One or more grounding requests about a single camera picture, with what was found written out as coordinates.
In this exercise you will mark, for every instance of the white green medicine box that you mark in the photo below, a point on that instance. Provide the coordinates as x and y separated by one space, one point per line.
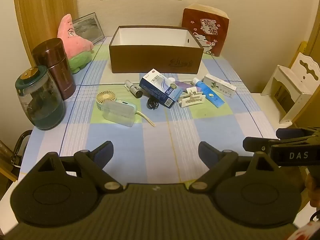
220 86

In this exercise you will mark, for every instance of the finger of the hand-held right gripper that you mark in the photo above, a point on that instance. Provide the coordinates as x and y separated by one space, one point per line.
257 144
295 133

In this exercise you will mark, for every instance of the small white bottle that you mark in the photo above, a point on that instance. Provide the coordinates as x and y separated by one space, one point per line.
172 80

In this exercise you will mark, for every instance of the pink starfish plush toy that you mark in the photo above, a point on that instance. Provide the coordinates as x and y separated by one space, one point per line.
72 43

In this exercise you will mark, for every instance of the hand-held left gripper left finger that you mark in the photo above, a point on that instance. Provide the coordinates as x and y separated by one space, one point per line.
105 153

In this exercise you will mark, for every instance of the green lidded glass jar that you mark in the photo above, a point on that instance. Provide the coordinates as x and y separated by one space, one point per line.
40 102

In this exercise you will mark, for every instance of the small handheld fan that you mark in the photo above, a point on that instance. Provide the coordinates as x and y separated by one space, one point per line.
106 98

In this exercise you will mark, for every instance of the wooden door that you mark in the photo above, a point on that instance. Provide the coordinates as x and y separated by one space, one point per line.
45 10

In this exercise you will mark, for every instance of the purple tube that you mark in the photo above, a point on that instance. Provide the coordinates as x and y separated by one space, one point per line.
183 85

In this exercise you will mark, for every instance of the brown storage box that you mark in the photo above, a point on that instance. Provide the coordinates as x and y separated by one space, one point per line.
150 60

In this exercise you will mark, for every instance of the red white clothing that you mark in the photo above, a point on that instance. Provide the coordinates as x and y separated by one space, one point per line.
307 232

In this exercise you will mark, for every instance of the brown thermos canister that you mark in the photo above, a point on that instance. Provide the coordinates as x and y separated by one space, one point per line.
56 65

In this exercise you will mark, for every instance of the red cat printed cushion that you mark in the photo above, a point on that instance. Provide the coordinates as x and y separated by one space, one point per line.
207 30

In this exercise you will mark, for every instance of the blue medicine box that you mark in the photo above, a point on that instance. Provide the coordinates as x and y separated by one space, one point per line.
157 87

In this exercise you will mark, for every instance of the blue tube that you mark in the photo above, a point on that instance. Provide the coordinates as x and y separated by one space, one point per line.
210 95

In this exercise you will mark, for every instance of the clear plastic case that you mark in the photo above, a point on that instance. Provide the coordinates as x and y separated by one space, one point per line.
117 115

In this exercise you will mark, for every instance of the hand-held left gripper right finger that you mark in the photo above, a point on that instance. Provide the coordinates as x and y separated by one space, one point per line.
206 153

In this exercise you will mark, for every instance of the grey picture frame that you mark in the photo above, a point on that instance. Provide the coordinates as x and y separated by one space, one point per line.
87 26

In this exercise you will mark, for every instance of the white wooden chair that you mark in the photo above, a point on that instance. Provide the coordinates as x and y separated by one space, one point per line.
292 87

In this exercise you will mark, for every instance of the white hair claw clip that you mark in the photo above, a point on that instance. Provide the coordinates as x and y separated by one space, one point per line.
191 100

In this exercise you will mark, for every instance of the person's right hand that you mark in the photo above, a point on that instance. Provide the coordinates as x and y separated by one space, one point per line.
313 190

